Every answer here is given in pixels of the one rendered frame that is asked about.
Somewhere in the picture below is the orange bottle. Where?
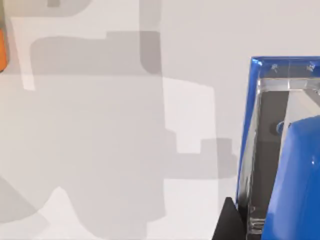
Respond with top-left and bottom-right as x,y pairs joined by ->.
0,0 -> 10,73

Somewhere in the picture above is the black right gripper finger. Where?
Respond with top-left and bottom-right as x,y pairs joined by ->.
211,196 -> 248,240

